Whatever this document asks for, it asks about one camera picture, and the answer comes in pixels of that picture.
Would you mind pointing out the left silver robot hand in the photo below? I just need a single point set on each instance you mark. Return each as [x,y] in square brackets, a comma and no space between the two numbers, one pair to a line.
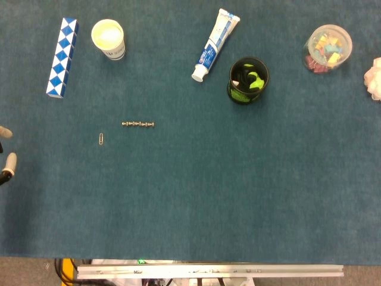
[9,162]

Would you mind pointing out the metal paper clip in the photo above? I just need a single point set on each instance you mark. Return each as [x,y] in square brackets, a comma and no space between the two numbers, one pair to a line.
[101,139]

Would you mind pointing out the blue white magic snake puzzle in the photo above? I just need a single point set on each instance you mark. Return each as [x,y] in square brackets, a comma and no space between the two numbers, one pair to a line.
[63,58]

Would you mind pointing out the white paper cup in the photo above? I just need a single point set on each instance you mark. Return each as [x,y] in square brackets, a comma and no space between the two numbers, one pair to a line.
[108,38]

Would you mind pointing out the blue felt table mat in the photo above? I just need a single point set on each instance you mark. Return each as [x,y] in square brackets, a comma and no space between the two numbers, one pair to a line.
[190,178]

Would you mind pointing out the white blue toothpaste tube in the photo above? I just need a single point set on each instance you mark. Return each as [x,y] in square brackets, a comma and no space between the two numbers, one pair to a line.
[213,46]

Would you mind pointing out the black mesh pen holder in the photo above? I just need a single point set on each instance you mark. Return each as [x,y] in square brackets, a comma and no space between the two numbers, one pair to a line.
[248,80]

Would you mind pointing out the green black item in holder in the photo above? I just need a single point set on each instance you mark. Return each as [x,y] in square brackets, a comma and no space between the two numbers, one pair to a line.
[255,80]

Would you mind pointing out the clear jar of binder clips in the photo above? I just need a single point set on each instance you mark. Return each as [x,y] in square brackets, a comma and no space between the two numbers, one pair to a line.
[327,49]

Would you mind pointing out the pink white bath pouf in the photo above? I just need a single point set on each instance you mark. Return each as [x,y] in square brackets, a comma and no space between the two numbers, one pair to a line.
[374,79]

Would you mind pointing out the aluminium profile rail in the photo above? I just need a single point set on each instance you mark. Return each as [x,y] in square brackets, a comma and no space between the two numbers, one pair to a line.
[208,271]

